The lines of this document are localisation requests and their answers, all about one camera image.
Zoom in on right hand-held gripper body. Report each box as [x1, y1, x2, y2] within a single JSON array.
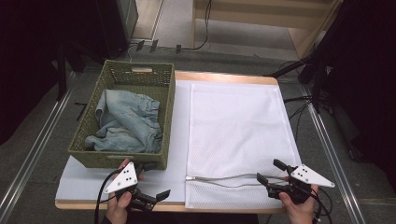
[[266, 163, 336, 205]]

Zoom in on black hanging cable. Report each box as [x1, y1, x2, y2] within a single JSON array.
[[174, 0, 213, 52]]

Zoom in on black tripod stand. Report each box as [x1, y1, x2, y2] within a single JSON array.
[[263, 50, 330, 114]]

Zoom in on person's left hand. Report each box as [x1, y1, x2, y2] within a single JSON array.
[[106, 158, 146, 224]]

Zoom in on right hand-held gripper black cable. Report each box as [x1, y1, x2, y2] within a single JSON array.
[[306, 186, 333, 224]]

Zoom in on black cabinet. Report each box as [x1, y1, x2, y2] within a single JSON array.
[[94, 0, 140, 60]]

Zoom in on green woven basket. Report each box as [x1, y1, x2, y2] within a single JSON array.
[[67, 59, 177, 171]]

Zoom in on white mesh laundry bag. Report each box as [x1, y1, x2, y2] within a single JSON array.
[[184, 82, 303, 210]]

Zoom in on person's right hand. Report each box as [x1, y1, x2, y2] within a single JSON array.
[[278, 183, 319, 224]]

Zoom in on white table mat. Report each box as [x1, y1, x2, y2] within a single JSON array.
[[55, 79, 304, 203]]

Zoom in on black floor cables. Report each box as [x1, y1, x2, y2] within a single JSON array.
[[282, 94, 314, 143]]

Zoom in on light blue denim garment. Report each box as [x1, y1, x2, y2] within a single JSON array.
[[84, 89, 163, 154]]

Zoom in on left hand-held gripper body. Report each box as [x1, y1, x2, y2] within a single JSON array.
[[104, 161, 159, 213]]

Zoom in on light wooden shelf unit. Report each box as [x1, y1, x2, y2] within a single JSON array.
[[191, 0, 344, 60]]

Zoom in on metal floor rail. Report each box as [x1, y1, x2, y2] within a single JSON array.
[[298, 83, 366, 224], [0, 70, 77, 220]]

